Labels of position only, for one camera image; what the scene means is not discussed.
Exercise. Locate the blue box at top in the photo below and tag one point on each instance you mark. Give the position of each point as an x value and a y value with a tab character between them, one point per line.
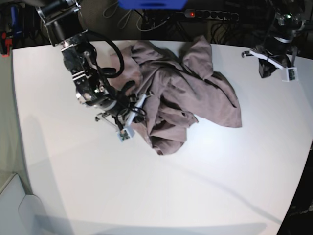
152	4

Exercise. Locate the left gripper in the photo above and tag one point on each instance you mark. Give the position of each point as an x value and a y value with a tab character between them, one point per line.
268	64

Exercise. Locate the mauve t-shirt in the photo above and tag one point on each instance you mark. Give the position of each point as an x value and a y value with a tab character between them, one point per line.
179	90

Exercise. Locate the white side table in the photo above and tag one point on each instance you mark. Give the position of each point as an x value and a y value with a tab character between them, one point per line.
19	211

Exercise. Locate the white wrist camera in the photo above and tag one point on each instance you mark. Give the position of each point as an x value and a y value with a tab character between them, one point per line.
125	134
289	74

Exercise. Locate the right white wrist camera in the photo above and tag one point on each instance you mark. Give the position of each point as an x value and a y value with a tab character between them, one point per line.
125	134

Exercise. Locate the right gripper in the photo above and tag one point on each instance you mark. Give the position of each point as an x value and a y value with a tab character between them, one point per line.
122	114

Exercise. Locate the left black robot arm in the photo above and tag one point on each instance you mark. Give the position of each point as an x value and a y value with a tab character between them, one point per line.
276	50

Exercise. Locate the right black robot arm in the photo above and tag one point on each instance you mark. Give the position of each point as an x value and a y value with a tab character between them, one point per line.
61	19

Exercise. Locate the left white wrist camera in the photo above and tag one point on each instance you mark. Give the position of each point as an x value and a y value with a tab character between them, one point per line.
289	74

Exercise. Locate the grey power strip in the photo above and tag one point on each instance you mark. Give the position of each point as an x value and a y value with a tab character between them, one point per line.
211	15

